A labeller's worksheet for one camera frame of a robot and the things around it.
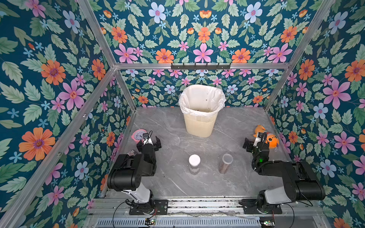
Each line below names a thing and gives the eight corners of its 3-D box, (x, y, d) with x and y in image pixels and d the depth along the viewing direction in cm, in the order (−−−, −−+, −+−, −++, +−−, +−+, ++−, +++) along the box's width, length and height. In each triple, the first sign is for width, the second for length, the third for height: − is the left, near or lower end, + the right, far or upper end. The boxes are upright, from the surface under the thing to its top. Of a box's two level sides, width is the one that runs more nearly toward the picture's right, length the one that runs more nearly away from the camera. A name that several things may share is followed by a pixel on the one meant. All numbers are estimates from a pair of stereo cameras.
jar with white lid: (189, 175, 87) (188, 164, 74) (189, 165, 91) (188, 154, 77) (199, 175, 87) (201, 164, 74) (199, 165, 91) (200, 154, 77)
